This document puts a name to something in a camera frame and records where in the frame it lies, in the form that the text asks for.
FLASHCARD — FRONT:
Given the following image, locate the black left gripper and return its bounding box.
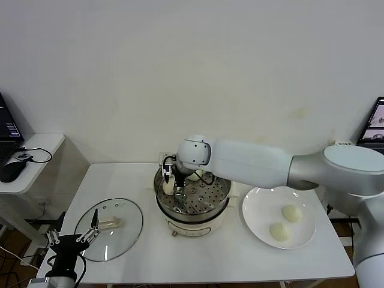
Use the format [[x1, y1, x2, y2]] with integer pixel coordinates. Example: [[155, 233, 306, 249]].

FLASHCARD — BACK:
[[44, 208, 101, 278]]

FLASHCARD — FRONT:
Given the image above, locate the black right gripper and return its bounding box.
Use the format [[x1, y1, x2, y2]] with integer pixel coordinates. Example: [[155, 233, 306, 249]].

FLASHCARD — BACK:
[[163, 167, 188, 201]]

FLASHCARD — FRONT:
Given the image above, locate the white steamed baozi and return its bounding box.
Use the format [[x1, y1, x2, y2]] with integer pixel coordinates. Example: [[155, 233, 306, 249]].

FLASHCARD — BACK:
[[281, 204, 303, 224], [161, 176, 175, 196], [187, 169, 205, 182], [269, 221, 292, 242]]

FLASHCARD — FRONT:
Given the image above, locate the glass lid with cream handle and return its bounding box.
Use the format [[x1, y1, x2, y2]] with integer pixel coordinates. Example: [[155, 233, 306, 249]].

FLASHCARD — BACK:
[[74, 197, 144, 262]]

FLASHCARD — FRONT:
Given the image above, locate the perforated steel steamer basket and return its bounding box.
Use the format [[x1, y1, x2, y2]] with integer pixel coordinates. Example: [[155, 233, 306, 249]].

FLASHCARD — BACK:
[[154, 163, 232, 221]]

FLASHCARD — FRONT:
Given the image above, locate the white floor power strip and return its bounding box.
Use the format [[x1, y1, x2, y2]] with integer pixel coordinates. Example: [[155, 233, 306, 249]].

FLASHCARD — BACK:
[[35, 224, 50, 241]]

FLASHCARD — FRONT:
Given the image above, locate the cream electric cooker pot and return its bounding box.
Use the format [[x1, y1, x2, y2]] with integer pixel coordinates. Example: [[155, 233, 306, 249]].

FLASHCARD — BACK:
[[145, 176, 241, 238]]

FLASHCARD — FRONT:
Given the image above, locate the black computer mouse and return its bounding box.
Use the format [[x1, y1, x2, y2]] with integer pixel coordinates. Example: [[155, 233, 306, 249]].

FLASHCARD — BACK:
[[0, 161, 28, 183]]

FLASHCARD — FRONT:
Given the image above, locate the white side table with mouse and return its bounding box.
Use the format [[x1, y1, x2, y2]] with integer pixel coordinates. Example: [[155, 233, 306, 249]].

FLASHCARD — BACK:
[[0, 133, 91, 256]]

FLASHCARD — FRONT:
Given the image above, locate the white round plate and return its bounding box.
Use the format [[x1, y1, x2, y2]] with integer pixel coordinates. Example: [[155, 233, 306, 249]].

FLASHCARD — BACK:
[[242, 185, 316, 250]]

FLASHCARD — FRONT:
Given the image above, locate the black laptop with dark screen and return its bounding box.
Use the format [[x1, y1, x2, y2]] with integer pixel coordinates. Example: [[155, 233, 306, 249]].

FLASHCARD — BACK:
[[0, 91, 25, 166]]

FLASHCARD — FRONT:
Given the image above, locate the white side table with label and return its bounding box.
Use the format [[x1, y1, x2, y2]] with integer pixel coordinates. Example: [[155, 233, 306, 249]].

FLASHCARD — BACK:
[[317, 138, 361, 220]]

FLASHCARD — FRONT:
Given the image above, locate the grey laptop with image windows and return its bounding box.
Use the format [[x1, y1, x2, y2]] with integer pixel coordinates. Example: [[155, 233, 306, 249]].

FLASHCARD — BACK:
[[356, 96, 384, 148]]

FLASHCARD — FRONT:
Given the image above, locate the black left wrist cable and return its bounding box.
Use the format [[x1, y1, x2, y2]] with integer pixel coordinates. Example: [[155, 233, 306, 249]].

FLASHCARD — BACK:
[[71, 253, 88, 283]]

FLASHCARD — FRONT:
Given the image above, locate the thin black dongle cable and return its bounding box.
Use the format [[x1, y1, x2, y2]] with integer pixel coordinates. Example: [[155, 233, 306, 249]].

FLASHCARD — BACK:
[[17, 146, 53, 164]]

